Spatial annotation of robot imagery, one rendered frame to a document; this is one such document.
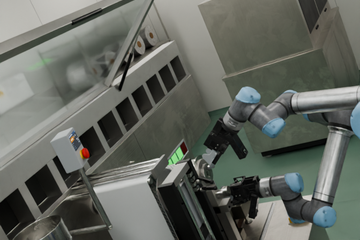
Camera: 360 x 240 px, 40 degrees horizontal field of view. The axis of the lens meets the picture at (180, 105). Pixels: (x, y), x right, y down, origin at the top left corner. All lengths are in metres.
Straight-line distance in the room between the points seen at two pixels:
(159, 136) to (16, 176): 0.88
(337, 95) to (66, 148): 0.86
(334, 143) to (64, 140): 0.96
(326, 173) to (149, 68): 1.02
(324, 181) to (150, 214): 0.63
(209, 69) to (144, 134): 4.59
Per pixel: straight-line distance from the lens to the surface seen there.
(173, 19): 6.70
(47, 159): 1.72
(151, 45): 6.33
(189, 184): 1.53
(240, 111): 1.70
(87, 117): 1.92
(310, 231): 1.99
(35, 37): 1.23
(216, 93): 6.83
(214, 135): 1.78
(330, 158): 1.82
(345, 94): 1.63
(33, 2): 5.59
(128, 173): 1.62
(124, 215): 1.68
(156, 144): 2.26
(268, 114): 1.68
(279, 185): 1.87
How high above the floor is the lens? 1.97
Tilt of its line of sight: 14 degrees down
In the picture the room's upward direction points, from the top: 24 degrees counter-clockwise
